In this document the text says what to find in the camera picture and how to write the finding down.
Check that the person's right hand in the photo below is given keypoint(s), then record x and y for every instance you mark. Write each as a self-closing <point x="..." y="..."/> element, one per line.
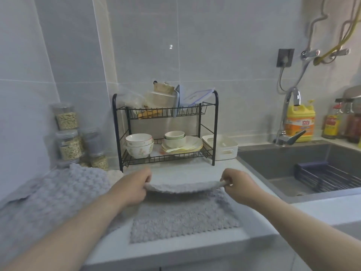
<point x="245" y="189"/>

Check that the person's left hand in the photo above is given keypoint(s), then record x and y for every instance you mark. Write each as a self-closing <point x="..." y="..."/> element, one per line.
<point x="131" y="189"/>

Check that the person's left forearm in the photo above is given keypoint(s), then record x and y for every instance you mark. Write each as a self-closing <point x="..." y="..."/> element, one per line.
<point x="65" y="237"/>

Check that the person's right forearm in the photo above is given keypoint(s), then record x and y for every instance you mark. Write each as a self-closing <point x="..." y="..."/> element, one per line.
<point x="310" y="231"/>

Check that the grey kitchen sink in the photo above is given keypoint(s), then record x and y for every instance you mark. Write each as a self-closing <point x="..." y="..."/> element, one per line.
<point x="268" y="163"/>

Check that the white floral bowl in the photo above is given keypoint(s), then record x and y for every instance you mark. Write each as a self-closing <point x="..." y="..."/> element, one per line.
<point x="139" y="151"/>

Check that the white plastic basket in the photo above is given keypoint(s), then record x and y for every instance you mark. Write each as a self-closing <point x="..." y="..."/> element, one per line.
<point x="227" y="154"/>

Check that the white red printed mat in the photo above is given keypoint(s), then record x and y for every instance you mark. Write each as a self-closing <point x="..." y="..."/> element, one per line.
<point x="158" y="150"/>

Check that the white bowl red rim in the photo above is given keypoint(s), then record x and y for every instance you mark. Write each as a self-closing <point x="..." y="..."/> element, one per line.
<point x="139" y="139"/>

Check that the cream plastic spoon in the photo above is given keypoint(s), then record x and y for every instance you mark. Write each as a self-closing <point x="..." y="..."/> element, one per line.
<point x="172" y="150"/>

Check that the clear empty jar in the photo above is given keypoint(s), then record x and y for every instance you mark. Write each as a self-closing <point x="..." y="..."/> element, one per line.
<point x="92" y="142"/>

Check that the pale yellow plate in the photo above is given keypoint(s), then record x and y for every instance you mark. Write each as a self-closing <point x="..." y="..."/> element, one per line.
<point x="198" y="150"/>

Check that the cream bowl green rim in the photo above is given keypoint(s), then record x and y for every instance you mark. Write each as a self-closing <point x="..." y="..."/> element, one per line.
<point x="175" y="143"/>

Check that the cream plate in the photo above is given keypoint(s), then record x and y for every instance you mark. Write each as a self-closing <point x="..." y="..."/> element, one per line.
<point x="195" y="143"/>

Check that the dark blue sink rack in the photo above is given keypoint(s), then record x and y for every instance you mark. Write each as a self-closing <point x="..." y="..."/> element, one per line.
<point x="310" y="166"/>

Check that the small cream bowl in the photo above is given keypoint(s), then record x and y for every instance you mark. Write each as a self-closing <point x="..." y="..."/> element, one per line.
<point x="175" y="134"/>

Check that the yellow orange cloth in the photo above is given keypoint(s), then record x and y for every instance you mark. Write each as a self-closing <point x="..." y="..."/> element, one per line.
<point x="148" y="113"/>

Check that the yellow detergent bottle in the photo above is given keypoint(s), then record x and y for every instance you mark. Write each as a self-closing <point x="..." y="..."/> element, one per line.
<point x="300" y="122"/>

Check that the grey blue container lid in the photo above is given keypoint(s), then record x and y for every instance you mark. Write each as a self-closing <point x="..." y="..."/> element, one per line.
<point x="176" y="100"/>

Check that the clear lid blue rim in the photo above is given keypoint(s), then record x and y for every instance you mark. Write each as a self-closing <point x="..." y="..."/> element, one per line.
<point x="197" y="97"/>

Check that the chrome kitchen faucet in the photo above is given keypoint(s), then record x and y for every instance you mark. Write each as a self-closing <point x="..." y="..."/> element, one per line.
<point x="293" y="94"/>

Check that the sauce bottle yellow label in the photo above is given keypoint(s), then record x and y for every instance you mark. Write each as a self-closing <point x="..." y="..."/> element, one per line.
<point x="331" y="125"/>

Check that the stainless steel pot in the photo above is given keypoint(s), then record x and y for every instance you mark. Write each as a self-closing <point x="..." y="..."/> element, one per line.
<point x="352" y="94"/>

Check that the chrome water valve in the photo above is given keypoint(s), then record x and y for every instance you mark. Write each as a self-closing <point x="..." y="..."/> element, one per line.
<point x="310" y="54"/>
<point x="341" y="52"/>

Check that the grey corrugated pipe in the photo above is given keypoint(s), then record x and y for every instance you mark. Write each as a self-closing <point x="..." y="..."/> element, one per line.
<point x="342" y="33"/>
<point x="311" y="31"/>

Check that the black wall socket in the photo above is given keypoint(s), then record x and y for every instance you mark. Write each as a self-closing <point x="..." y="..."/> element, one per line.
<point x="285" y="56"/>

